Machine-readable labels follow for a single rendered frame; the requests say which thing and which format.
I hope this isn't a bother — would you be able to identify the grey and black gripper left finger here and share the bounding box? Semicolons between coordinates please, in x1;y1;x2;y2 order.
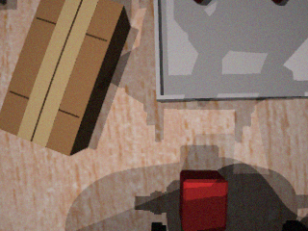
151;222;167;231

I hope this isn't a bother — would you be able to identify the grey open-top tray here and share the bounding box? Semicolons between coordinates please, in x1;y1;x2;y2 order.
154;0;308;101

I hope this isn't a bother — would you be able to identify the brown cardboard box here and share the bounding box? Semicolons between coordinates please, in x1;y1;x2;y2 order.
0;0;131;156

